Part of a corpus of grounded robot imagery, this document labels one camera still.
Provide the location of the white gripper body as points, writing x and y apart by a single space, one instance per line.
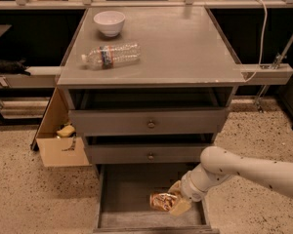
188 188

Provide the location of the grey drawer cabinet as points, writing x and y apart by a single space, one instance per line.
181 48

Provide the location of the open cardboard box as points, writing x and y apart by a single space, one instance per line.
56 150

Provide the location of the white ceramic bowl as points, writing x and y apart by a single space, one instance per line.
109 23

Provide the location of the clear plastic water bottle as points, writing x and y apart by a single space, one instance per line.
108 56

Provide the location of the yellow sponge in box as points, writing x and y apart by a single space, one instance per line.
66 131

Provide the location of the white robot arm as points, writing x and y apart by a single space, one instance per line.
217 165

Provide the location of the middle grey drawer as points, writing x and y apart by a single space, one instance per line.
180 148

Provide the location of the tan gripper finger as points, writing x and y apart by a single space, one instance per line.
175 188
180 207

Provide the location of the black cloth on shelf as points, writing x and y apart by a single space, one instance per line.
13 67

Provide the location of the bottom grey open drawer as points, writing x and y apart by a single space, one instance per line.
124 201

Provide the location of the top grey drawer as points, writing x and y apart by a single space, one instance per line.
132 112

